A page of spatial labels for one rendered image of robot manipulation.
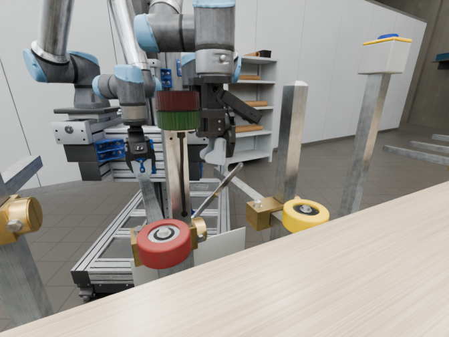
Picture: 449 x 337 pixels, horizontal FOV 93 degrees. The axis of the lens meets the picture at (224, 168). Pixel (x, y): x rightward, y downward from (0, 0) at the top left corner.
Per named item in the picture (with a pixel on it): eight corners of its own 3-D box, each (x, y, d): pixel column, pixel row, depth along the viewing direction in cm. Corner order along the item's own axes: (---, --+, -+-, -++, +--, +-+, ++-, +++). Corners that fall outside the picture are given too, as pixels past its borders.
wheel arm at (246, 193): (213, 177, 77) (213, 166, 76) (222, 176, 78) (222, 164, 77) (301, 257, 40) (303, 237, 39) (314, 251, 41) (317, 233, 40)
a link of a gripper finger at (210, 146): (198, 172, 52) (196, 134, 49) (220, 168, 54) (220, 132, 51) (202, 176, 49) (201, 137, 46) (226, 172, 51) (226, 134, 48)
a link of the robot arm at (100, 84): (123, 99, 78) (143, 99, 73) (92, 99, 70) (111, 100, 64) (119, 75, 76) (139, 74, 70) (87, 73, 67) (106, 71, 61)
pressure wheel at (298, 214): (276, 267, 41) (282, 214, 37) (279, 240, 48) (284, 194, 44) (322, 277, 38) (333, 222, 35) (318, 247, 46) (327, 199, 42)
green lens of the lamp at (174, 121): (154, 125, 32) (153, 109, 31) (193, 122, 34) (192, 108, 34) (162, 131, 27) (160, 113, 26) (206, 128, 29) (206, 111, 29)
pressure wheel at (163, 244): (143, 277, 38) (133, 222, 34) (186, 263, 41) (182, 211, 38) (148, 317, 31) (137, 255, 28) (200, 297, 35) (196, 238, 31)
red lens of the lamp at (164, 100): (153, 107, 31) (151, 91, 30) (192, 106, 34) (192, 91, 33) (160, 110, 26) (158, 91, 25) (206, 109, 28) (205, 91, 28)
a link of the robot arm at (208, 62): (224, 56, 46) (242, 50, 39) (224, 79, 48) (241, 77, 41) (190, 54, 43) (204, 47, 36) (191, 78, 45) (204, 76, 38)
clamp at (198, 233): (133, 249, 42) (129, 227, 40) (199, 231, 47) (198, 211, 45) (135, 270, 37) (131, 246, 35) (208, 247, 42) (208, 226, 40)
